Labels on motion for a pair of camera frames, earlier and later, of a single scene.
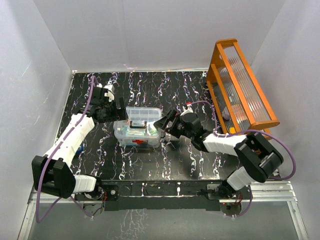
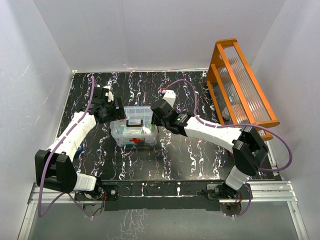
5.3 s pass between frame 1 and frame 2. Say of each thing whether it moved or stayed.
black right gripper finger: moved
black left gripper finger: stayed
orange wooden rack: stayed
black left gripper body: stayed
